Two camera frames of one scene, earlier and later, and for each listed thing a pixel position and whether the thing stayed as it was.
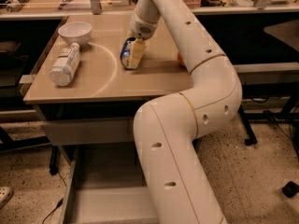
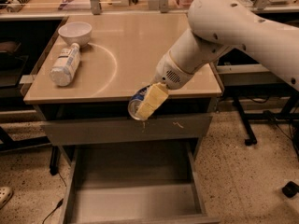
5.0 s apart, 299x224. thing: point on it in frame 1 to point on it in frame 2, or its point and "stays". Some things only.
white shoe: [6, 193] stays
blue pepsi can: [125, 52] to [135, 101]
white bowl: [76, 33] stays
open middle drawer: [107, 186] stays
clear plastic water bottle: [65, 65] stays
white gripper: [142, 29] to [170, 73]
